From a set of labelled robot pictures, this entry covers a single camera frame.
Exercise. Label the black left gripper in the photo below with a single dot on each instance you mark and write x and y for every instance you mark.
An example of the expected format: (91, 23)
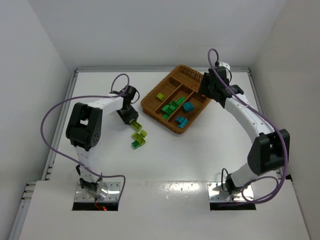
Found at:
(127, 116)

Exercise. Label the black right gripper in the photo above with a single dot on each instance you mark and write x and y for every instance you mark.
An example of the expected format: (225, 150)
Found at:
(207, 88)

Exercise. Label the lime green 2x4 lego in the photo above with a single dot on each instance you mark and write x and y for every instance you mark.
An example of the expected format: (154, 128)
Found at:
(137, 126)

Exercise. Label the small lime lego top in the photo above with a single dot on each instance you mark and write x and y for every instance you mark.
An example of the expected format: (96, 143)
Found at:
(143, 133)

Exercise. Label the lime square lego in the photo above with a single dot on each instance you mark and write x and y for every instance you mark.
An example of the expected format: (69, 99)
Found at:
(141, 141)

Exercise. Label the small green lego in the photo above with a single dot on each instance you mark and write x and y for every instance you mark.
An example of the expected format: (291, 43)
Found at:
(135, 144)

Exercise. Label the teal frog picture lego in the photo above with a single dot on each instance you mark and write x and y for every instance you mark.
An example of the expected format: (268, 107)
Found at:
(188, 107)

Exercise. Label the green 2x4 plate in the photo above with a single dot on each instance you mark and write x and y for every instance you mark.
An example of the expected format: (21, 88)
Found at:
(180, 101)

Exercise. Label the green square lego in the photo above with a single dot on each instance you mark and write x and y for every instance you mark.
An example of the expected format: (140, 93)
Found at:
(166, 117)
(165, 108)

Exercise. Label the lime 2x3 lego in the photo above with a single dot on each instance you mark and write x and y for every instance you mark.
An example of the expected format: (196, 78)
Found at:
(160, 97)

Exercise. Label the teal 2x4 lego brick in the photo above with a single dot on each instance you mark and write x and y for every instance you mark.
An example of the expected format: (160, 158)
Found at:
(183, 124)

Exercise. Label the small teal square lego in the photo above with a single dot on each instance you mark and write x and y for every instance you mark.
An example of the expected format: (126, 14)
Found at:
(179, 119)

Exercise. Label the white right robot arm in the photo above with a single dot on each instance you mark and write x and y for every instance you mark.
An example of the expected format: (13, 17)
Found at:
(270, 147)

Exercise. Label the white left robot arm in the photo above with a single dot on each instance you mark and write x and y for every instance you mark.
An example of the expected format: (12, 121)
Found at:
(84, 130)

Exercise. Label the brown wicker divided basket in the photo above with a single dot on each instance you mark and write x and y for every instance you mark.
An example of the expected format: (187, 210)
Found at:
(178, 83)

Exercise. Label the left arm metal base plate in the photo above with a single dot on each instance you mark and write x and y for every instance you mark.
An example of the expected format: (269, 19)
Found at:
(107, 192)

